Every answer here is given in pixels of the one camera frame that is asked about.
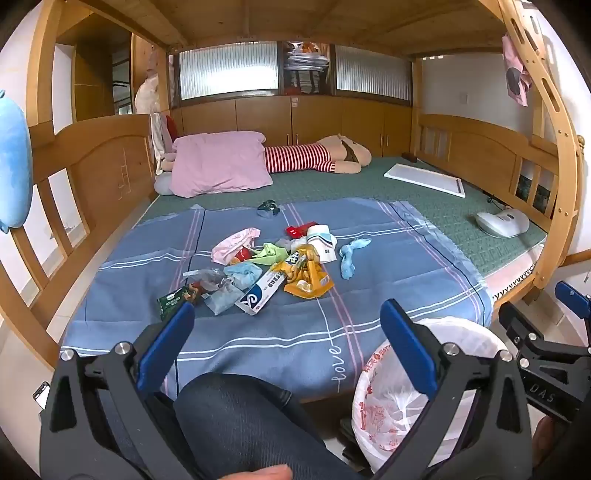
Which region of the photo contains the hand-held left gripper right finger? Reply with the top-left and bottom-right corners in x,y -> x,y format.
369,299 -> 541,480

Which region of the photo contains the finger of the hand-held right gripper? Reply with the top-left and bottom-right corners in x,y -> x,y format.
499,301 -> 547,344
555,281 -> 591,319

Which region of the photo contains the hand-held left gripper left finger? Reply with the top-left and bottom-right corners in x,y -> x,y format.
39,301 -> 199,480

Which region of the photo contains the green snack packet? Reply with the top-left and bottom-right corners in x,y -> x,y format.
157,285 -> 201,321

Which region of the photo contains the white red-printed plastic bag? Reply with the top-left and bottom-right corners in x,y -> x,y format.
352,318 -> 509,476

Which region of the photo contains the clear plastic bag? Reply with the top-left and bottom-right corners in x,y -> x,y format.
184,268 -> 241,315

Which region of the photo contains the white blue toothpaste box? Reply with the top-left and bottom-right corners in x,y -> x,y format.
235,271 -> 287,316

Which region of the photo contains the blue face mask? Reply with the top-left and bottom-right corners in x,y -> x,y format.
224,262 -> 263,288

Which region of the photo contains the blue sock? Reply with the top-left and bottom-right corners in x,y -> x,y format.
339,239 -> 371,280

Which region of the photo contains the pink plastic packet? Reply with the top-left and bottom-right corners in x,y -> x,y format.
211,227 -> 260,265

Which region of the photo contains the yellow snack bag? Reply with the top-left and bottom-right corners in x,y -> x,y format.
272,247 -> 334,298

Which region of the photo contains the white paper cup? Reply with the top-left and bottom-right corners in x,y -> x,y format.
307,224 -> 338,264

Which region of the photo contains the green paper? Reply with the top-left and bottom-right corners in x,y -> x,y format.
252,242 -> 291,268

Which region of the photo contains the person's right hand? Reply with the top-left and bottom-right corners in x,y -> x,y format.
531,414 -> 571,468

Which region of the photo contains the person's left hand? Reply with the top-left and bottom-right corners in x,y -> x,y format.
217,464 -> 293,480

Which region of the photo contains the white handheld appliance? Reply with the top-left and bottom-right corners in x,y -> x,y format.
475,209 -> 531,239

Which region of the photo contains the blue checked blanket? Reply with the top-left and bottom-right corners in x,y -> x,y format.
60,198 -> 492,407

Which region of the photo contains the green bed mat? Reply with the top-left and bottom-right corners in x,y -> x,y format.
131,156 -> 550,278

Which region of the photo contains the white flat board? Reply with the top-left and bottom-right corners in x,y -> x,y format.
384,162 -> 466,200

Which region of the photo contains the pink pillow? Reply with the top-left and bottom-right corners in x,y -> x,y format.
168,131 -> 273,198

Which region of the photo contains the white striped hanging cloth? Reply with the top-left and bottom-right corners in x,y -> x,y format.
150,113 -> 178,155

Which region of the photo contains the striped plush doll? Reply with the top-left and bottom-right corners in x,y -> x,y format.
154,134 -> 374,176

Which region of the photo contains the pink hanging cloth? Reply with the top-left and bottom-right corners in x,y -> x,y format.
502,34 -> 534,108

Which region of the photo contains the blue plush toy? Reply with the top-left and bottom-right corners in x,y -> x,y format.
0,90 -> 34,234

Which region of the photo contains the pale cloth bundle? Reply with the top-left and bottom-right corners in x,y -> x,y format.
135,74 -> 160,114

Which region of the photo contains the ribbed glass window panel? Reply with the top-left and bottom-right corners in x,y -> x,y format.
178,44 -> 280,100
335,45 -> 413,103

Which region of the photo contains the wooden bunk bed frame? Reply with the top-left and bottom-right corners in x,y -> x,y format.
0,0 -> 591,370

